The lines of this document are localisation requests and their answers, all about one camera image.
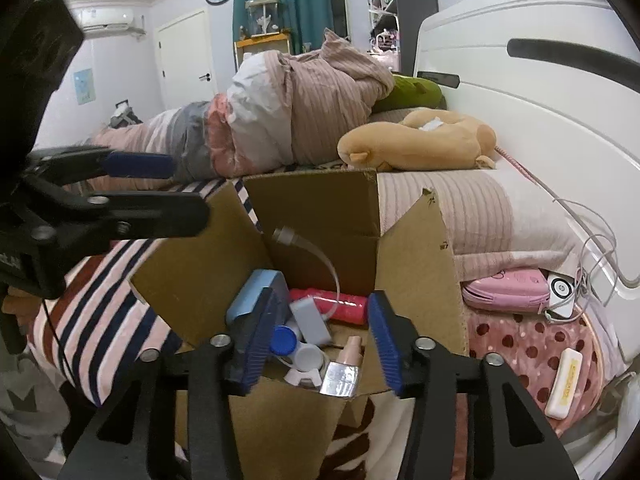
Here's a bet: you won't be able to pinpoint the white air conditioner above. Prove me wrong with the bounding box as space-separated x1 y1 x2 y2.
70 6 136 38

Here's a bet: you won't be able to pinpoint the white headboard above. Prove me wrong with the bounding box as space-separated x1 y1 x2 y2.
412 0 640 361

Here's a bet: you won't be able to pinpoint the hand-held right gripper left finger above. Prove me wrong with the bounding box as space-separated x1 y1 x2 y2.
59 285 282 480

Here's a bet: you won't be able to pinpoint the white round-dial device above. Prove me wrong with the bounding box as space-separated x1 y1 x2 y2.
546 272 584 320

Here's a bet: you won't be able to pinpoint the teal curtain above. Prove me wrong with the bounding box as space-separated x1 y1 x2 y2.
232 0 335 56

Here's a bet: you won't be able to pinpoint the glass display case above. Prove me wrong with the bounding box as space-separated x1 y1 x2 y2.
245 0 281 38

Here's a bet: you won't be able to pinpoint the red white braided cord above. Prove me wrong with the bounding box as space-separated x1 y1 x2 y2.
495 145 557 202

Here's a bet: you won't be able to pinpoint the pink bottle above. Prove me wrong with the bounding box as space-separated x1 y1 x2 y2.
289 287 370 325

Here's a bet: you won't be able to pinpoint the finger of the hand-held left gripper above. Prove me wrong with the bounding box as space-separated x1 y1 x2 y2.
30 177 210 256
30 146 176 186

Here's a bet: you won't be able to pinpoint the pink polka dot blanket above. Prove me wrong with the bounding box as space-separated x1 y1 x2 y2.
465 305 601 433

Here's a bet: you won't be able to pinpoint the blue square case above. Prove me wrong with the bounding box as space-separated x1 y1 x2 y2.
226 269 291 356

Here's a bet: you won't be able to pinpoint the clear perfume bottle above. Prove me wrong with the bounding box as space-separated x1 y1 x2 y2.
319 335 364 398

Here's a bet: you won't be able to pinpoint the green plush toy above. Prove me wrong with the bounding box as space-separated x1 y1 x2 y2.
372 74 448 113

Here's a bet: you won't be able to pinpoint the white door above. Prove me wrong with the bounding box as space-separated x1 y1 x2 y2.
155 8 213 111

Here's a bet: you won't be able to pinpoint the rolled striped duvet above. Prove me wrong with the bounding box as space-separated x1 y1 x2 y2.
82 29 396 181

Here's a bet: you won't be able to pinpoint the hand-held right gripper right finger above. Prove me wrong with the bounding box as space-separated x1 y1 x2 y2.
367 290 586 480

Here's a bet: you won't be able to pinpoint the white cables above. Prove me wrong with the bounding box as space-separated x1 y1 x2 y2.
552 199 632 307

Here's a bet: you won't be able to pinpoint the white charger with cable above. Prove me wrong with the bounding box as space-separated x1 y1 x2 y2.
272 226 342 346

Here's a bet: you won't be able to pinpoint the yellow plush toy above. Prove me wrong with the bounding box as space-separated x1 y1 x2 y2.
337 109 498 172

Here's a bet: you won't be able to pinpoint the pink white rack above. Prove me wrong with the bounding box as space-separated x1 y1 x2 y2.
369 30 401 55

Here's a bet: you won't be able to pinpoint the yellow shelf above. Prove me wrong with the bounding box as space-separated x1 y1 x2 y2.
234 32 293 73

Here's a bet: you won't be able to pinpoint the white contact lens case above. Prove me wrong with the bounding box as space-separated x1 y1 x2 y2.
270 326 328 387

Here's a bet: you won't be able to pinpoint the pink pouch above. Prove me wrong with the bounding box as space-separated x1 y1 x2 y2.
462 267 551 314

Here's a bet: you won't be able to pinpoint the cream white bar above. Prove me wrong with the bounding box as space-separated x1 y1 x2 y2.
544 347 584 420

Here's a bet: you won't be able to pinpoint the brown cardboard box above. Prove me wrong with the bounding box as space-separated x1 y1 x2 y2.
129 169 471 480

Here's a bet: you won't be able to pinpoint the wall poster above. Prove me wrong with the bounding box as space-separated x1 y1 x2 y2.
73 68 96 106

